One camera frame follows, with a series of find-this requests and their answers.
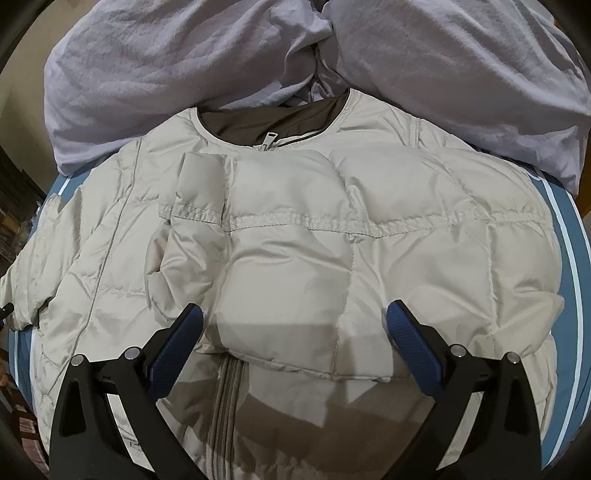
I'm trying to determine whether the blue white striped bedsheet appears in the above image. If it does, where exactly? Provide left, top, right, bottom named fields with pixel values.
left=6, top=168, right=588, bottom=480

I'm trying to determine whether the beige puffer jacket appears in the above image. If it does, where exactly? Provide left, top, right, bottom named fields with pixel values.
left=1, top=91, right=563, bottom=479

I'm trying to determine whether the right lavender pillow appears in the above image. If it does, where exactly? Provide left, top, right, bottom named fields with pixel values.
left=318, top=1, right=590, bottom=193

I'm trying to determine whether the lavender pillow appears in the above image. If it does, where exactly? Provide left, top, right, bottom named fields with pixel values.
left=44, top=1, right=332, bottom=176
left=318, top=1, right=590, bottom=193

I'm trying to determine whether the left lavender pillow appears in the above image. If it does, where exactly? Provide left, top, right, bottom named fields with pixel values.
left=44, top=1, right=332, bottom=176

